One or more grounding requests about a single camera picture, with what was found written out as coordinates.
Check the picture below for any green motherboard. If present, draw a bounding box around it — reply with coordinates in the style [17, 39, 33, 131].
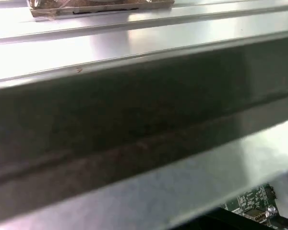
[220, 182, 288, 227]

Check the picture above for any silver USB board port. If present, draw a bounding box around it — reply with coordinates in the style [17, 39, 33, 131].
[244, 208, 267, 224]

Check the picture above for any grey metal PC case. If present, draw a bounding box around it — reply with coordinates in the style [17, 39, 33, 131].
[0, 35, 288, 230]

